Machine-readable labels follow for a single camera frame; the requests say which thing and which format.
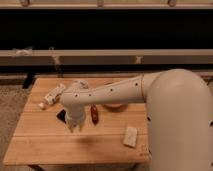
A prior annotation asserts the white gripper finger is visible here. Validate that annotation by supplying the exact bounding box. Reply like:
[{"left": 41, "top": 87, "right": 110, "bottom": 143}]
[
  {"left": 68, "top": 126, "right": 74, "bottom": 133},
  {"left": 78, "top": 124, "right": 83, "bottom": 131}
]

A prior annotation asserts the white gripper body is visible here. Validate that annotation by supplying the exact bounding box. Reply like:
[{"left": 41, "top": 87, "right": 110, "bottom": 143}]
[{"left": 65, "top": 107, "right": 86, "bottom": 128}]

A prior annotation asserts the red pepper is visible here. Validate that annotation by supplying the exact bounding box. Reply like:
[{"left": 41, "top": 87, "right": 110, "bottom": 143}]
[{"left": 90, "top": 105, "right": 99, "bottom": 124}]

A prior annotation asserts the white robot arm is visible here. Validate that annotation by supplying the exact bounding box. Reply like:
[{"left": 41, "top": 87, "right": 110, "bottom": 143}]
[{"left": 60, "top": 69, "right": 213, "bottom": 171}]

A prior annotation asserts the black rectangular phone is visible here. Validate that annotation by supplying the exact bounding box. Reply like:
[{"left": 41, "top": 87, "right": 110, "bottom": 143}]
[{"left": 56, "top": 109, "right": 66, "bottom": 123}]

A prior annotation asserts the white plastic bottle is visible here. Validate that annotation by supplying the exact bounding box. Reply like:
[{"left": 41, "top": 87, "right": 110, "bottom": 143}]
[{"left": 39, "top": 84, "right": 66, "bottom": 110}]

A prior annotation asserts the clear plastic cup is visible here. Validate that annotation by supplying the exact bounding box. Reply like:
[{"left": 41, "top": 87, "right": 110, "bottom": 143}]
[{"left": 75, "top": 79, "right": 89, "bottom": 89}]

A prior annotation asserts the wooden table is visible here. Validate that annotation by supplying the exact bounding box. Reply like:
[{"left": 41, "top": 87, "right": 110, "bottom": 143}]
[{"left": 3, "top": 78, "right": 150, "bottom": 165}]

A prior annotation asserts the beige sponge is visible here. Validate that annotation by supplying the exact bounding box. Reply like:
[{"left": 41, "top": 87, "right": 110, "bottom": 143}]
[{"left": 123, "top": 126, "right": 138, "bottom": 148}]

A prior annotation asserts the grey horizontal rail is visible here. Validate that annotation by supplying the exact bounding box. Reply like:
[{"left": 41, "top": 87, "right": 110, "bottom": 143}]
[{"left": 0, "top": 49, "right": 213, "bottom": 66}]

